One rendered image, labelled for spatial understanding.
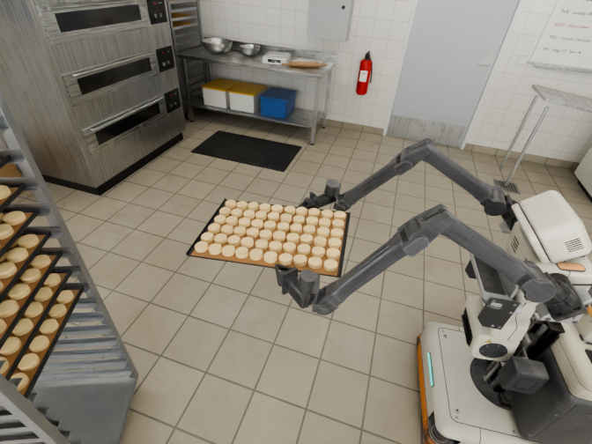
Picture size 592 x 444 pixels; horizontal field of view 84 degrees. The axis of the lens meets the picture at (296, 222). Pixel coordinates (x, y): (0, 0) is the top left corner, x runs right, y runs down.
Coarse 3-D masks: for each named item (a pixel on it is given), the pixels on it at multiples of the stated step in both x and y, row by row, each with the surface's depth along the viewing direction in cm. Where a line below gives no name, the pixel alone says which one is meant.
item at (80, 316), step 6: (78, 312) 132; (84, 312) 133; (90, 312) 133; (96, 312) 133; (102, 312) 133; (72, 318) 133; (78, 318) 133; (84, 318) 133; (90, 318) 134; (96, 318) 134; (102, 318) 134
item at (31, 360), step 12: (60, 300) 116; (72, 300) 118; (48, 312) 112; (60, 312) 112; (48, 324) 108; (60, 324) 110; (36, 336) 107; (48, 336) 107; (36, 348) 102; (24, 360) 98; (36, 360) 99; (24, 372) 98; (24, 384) 94
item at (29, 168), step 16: (0, 96) 82; (0, 112) 83; (16, 128) 87; (16, 144) 88; (32, 160) 93; (32, 176) 94; (48, 192) 100; (64, 224) 108; (64, 240) 110; (80, 256) 118; (96, 288) 129; (112, 320) 142; (112, 336) 144; (128, 352) 158
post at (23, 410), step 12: (0, 384) 80; (0, 396) 82; (12, 396) 84; (24, 396) 89; (12, 408) 86; (24, 408) 88; (24, 420) 91; (36, 420) 93; (36, 432) 96; (48, 432) 99
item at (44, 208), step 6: (12, 204) 99; (18, 204) 99; (24, 204) 99; (30, 204) 99; (36, 204) 100; (42, 204) 100; (48, 204) 100; (6, 210) 100; (12, 210) 100; (18, 210) 100; (24, 210) 100; (30, 210) 101; (42, 210) 101; (48, 210) 101; (36, 216) 99; (42, 216) 99
